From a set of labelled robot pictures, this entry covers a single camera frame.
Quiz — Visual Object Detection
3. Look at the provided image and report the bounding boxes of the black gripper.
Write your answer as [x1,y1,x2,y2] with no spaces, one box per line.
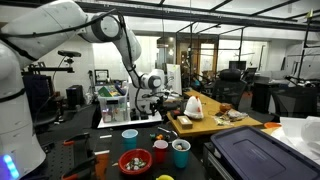
[150,96,167,117]

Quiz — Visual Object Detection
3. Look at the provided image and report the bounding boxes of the teal plastic cup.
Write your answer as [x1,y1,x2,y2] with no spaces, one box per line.
[121,128,139,151]
[171,138,192,169]

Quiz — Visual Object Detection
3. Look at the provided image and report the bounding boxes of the red plastic cup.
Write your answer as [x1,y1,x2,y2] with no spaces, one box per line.
[152,139,169,164]

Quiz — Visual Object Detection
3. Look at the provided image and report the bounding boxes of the small black fixture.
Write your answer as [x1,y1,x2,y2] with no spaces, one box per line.
[129,108,140,121]
[139,109,150,121]

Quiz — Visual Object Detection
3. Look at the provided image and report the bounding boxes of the black box red label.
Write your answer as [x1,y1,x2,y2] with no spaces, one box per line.
[169,109,183,120]

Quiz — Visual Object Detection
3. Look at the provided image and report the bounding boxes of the small tan cardboard box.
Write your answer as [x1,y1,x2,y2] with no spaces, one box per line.
[176,115,194,130]

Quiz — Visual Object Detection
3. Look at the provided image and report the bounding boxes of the white hard hat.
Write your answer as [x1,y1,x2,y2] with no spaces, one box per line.
[183,95,205,120]

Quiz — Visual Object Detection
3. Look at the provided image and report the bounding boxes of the white platform board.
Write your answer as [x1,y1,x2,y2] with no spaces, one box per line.
[97,111,164,130]

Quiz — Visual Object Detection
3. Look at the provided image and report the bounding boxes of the clear plastic drawer unit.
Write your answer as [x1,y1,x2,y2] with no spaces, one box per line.
[97,85,130,124]

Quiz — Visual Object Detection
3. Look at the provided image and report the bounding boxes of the light wooden desk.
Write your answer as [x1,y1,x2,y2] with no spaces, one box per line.
[165,88,264,138]

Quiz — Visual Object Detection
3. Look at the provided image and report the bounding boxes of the wrapped candy pile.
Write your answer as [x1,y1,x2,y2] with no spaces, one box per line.
[124,157,148,172]

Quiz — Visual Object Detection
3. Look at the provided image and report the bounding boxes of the red plastic bowl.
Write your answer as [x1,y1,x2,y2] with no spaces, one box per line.
[118,148,154,177]

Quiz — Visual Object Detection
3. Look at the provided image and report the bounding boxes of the yellow toy banana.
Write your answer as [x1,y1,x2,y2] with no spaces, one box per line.
[155,174,175,180]

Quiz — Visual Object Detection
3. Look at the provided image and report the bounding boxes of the reddish brown ball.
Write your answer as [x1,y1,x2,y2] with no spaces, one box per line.
[219,103,233,114]

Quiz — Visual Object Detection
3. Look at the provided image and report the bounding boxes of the snack wrapper pile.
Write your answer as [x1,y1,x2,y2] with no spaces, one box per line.
[213,109,249,127]

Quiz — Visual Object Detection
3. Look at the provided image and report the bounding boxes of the black computer tower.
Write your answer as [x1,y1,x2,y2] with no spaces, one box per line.
[65,84,84,109]

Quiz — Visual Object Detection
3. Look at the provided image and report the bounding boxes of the black background monitor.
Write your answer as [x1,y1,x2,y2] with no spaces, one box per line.
[228,60,248,71]

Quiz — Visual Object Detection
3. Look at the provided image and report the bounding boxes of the black cabinet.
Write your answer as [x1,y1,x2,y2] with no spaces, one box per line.
[251,81,279,114]

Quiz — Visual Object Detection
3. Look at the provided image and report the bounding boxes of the dark blue bin lid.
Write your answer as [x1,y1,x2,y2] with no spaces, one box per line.
[209,125,320,180]

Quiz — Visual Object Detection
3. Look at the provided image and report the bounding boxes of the orange bowl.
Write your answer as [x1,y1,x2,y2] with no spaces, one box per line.
[263,121,283,130]

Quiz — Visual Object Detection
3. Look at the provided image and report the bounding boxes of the dark storage cabinet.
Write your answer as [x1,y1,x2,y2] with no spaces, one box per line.
[21,73,54,118]

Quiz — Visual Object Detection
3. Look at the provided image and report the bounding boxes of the white crumpled paper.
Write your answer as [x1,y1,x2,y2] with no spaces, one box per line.
[271,115,320,158]

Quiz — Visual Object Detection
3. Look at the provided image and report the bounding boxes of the black clamp orange handle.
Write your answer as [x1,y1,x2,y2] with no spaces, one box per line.
[61,155,98,180]
[62,132,91,148]

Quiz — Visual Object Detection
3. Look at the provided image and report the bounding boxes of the black camera on stand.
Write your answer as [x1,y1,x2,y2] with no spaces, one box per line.
[57,49,82,66]

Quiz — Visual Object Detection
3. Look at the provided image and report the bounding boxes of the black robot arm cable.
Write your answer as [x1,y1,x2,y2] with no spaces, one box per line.
[0,9,158,116]

